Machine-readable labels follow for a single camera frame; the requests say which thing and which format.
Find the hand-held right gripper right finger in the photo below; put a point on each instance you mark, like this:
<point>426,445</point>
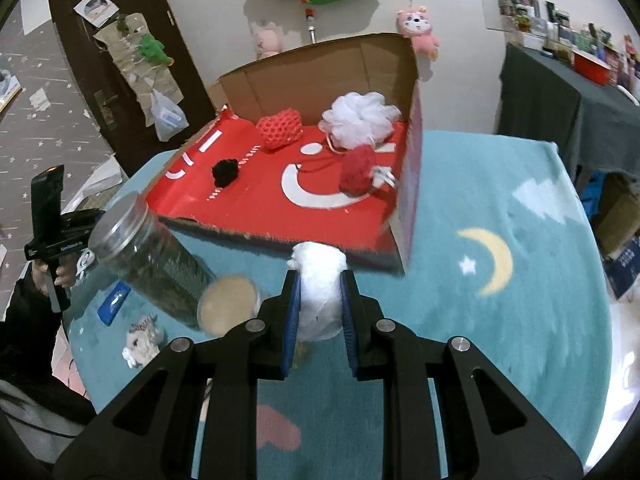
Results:
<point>348,330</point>

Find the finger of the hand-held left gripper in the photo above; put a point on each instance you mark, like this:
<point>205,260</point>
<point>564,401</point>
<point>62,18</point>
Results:
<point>82,221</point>

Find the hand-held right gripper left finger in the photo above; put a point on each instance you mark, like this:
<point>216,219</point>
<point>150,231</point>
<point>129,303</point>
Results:
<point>292,325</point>

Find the white cloth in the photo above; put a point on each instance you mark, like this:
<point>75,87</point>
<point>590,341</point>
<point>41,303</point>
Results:
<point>320,285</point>

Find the beige round powder puff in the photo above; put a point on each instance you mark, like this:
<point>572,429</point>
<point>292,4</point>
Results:
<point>227,305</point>

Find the large glass jar metal lid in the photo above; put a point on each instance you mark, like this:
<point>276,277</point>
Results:
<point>150,265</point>

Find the blue packet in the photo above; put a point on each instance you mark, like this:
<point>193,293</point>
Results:
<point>114,304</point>

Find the white fluffy hair clip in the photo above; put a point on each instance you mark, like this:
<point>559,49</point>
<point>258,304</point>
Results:
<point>142,342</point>

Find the black scrunchie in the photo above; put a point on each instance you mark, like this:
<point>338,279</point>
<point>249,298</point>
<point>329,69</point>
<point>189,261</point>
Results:
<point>225,172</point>

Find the red fluffy towel white label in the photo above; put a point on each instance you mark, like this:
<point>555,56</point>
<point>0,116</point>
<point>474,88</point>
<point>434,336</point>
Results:
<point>357,170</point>

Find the orange foam net sleeve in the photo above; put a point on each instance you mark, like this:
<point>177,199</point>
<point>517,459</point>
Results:
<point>280,130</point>

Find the white mesh bath pouf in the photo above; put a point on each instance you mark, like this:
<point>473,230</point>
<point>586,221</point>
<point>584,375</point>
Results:
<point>355,120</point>

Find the cardboard box red inside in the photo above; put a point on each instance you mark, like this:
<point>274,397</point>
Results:
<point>320,70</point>

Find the person's left forearm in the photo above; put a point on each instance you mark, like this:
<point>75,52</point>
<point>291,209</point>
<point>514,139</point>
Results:
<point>25,330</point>

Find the person's left hand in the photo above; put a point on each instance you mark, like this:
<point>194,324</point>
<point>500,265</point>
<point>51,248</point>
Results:
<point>64,275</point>

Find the framed picture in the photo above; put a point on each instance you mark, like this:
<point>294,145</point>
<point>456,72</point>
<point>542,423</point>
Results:
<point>7,87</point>

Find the teal printed blanket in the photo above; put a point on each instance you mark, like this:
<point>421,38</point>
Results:
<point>475,335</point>

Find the dark brown door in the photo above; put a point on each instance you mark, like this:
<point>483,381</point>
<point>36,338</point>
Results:
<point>85,75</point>

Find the clear plastic bag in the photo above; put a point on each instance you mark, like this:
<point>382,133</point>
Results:
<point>167,120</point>

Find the beige hanging door organizer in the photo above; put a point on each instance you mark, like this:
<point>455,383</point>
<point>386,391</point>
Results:
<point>125,60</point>

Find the green plush frog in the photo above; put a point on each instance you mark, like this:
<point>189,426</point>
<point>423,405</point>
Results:
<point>152,47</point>

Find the photo on door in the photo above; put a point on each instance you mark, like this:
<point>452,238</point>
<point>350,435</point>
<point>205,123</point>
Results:
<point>95,7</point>

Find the pink plush toy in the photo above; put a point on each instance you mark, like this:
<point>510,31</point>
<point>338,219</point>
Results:
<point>267,40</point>
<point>417,30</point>

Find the blue box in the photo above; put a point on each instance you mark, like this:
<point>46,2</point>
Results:
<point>625,267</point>

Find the brown cardboard carton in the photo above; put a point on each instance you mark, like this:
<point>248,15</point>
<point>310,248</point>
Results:
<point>617,210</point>

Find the table with dark cloth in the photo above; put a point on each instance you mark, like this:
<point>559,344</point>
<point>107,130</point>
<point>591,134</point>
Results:
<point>550,100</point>

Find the red basin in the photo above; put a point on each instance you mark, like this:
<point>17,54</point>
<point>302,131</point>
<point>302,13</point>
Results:
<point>592,67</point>

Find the row of cosmetic bottles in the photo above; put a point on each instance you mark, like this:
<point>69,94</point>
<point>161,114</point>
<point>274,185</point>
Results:
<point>555,25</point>

